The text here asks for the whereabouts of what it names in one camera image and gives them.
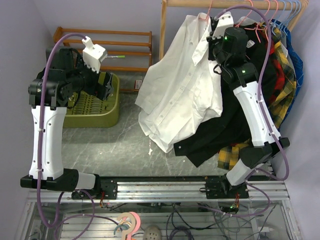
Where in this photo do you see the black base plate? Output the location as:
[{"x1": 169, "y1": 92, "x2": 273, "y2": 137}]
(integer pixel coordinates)
[
  {"x1": 71, "y1": 176, "x2": 118, "y2": 200},
  {"x1": 199, "y1": 175, "x2": 249, "y2": 199}
]

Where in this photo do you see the blue hanger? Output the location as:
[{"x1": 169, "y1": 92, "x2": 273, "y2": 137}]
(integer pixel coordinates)
[
  {"x1": 269, "y1": 0, "x2": 288, "y2": 38},
  {"x1": 282, "y1": 0, "x2": 302, "y2": 31},
  {"x1": 274, "y1": 0, "x2": 290, "y2": 30}
]

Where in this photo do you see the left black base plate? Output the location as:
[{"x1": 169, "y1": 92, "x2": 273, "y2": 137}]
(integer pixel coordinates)
[{"x1": 71, "y1": 176, "x2": 118, "y2": 200}]

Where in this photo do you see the grey perforated shoe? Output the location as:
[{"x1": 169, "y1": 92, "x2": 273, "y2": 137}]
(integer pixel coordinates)
[{"x1": 142, "y1": 224, "x2": 162, "y2": 240}]

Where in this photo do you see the red plaid shirt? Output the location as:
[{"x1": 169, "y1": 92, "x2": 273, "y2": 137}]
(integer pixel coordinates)
[{"x1": 253, "y1": 31, "x2": 285, "y2": 107}]

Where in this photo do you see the blue shirt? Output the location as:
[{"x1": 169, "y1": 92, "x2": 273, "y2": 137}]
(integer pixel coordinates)
[{"x1": 269, "y1": 27, "x2": 304, "y2": 128}]

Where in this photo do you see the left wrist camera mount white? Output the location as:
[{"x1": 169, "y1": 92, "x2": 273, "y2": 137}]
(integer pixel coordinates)
[{"x1": 82, "y1": 36, "x2": 108, "y2": 74}]

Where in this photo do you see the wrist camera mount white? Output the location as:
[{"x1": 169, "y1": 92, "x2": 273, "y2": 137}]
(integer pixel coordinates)
[
  {"x1": 211, "y1": 11, "x2": 234, "y2": 40},
  {"x1": 82, "y1": 36, "x2": 108, "y2": 74}
]

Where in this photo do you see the green white marker pen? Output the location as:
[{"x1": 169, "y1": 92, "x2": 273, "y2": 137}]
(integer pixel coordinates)
[{"x1": 106, "y1": 55, "x2": 126, "y2": 59}]

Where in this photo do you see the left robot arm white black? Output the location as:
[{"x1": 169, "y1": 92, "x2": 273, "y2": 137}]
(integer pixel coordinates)
[{"x1": 20, "y1": 46, "x2": 113, "y2": 199}]

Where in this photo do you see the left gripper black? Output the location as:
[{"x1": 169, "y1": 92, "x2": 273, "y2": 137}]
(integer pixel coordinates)
[{"x1": 66, "y1": 53, "x2": 114, "y2": 100}]

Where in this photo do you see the wooden shoe rack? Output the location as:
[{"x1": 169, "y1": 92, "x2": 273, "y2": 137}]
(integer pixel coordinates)
[{"x1": 52, "y1": 26, "x2": 153, "y2": 93}]

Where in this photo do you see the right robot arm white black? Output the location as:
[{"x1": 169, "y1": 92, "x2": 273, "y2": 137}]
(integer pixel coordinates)
[{"x1": 208, "y1": 26, "x2": 290, "y2": 198}]

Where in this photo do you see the black shirt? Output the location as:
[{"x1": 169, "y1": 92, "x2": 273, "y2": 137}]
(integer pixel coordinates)
[
  {"x1": 173, "y1": 78, "x2": 250, "y2": 167},
  {"x1": 243, "y1": 23, "x2": 277, "y2": 106}
]

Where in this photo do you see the black shirt front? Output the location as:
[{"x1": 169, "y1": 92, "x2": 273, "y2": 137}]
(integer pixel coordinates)
[{"x1": 173, "y1": 78, "x2": 250, "y2": 167}]

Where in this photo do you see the pink wire hanger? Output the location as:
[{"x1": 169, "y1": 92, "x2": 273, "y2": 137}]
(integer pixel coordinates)
[{"x1": 199, "y1": 0, "x2": 213, "y2": 21}]

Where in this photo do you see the green plastic laundry basket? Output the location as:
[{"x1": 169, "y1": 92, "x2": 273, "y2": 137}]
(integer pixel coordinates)
[{"x1": 63, "y1": 72, "x2": 120, "y2": 128}]

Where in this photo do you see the black shirt behind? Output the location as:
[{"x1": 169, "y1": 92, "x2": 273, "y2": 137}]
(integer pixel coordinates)
[{"x1": 243, "y1": 23, "x2": 277, "y2": 106}]

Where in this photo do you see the white shirt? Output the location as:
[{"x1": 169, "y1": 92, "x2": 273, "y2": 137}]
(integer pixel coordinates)
[{"x1": 135, "y1": 12, "x2": 223, "y2": 153}]

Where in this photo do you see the peach plastic hangers pile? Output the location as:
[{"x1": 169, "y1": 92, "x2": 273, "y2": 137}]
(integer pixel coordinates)
[{"x1": 113, "y1": 211, "x2": 141, "y2": 240}]

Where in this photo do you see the wooden clothes rack frame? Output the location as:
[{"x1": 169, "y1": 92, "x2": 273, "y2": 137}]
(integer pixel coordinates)
[{"x1": 159, "y1": 0, "x2": 309, "y2": 60}]

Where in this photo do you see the yellow plaid shirt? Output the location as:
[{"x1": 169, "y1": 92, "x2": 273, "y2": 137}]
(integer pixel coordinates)
[{"x1": 218, "y1": 27, "x2": 298, "y2": 170}]

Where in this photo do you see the pink hanger of black shirt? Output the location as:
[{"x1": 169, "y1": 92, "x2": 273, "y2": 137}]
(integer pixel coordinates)
[{"x1": 235, "y1": 0, "x2": 254, "y2": 28}]

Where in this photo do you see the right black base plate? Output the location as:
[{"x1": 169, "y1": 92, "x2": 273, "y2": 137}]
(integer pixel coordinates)
[{"x1": 199, "y1": 175, "x2": 249, "y2": 199}]

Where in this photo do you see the aluminium rail base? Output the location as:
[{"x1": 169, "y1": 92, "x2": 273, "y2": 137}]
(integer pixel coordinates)
[{"x1": 24, "y1": 176, "x2": 291, "y2": 204}]

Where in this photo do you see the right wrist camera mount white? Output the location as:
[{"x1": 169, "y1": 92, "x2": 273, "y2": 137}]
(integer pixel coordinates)
[{"x1": 211, "y1": 11, "x2": 234, "y2": 40}]

